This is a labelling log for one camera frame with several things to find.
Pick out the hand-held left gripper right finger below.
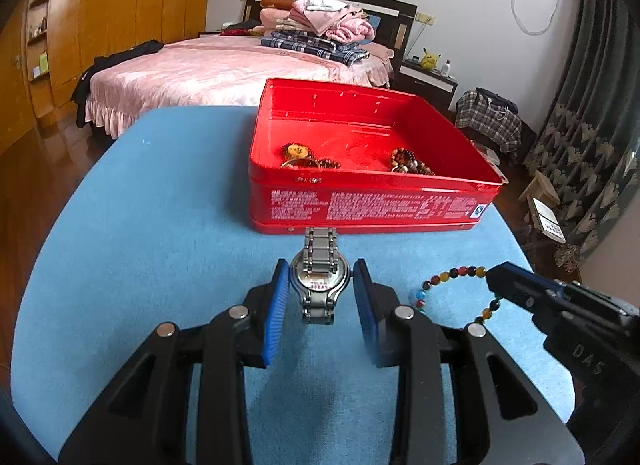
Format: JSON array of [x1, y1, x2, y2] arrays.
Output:
[[351, 259, 586, 465]]

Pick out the folded plaid blanket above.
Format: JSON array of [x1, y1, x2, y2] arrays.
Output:
[[261, 30, 371, 66]]

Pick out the dark brown bead bracelet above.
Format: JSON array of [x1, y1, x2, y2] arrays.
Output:
[[390, 146, 436, 176]]

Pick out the wooden wardrobe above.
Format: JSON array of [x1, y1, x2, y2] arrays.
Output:
[[0, 0, 217, 156]]

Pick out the folded pink blanket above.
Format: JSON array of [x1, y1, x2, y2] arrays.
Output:
[[291, 0, 376, 43]]

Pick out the white floor scale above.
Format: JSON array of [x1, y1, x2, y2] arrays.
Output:
[[472, 140, 501, 166]]

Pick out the white box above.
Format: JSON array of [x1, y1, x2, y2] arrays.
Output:
[[530, 196, 567, 244]]

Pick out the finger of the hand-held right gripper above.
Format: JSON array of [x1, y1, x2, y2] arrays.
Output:
[[486, 270, 556, 318], [492, 261, 568, 296]]

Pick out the multicoloured bead bracelet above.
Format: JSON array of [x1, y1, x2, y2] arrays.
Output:
[[411, 265, 503, 326]]

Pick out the red tin box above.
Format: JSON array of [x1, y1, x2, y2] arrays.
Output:
[[248, 78, 505, 236]]

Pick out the bed with pink bedspread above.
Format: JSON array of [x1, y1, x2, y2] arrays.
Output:
[[72, 35, 396, 138]]

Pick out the silver metal wristwatch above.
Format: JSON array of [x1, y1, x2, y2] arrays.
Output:
[[289, 226, 351, 326]]

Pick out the white wall cable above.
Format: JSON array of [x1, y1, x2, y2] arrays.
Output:
[[511, 0, 566, 36]]

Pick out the dark wooden headboard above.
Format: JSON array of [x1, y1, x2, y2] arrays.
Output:
[[243, 0, 418, 63]]

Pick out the plaid bag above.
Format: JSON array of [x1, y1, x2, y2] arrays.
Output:
[[455, 88, 523, 153]]

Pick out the black clothes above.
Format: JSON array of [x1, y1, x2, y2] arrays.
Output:
[[72, 40, 165, 128]]

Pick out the folded pale pink quilt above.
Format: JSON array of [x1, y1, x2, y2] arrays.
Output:
[[260, 6, 296, 28]]

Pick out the dark patterned curtain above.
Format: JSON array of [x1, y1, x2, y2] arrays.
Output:
[[522, 0, 640, 286]]

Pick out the dark nightstand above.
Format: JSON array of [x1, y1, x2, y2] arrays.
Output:
[[397, 59, 458, 108]]

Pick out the dark red clothing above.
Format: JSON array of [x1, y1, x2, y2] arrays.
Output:
[[220, 20, 263, 37]]

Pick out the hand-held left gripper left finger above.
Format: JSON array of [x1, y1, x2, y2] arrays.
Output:
[[57, 259, 291, 465]]

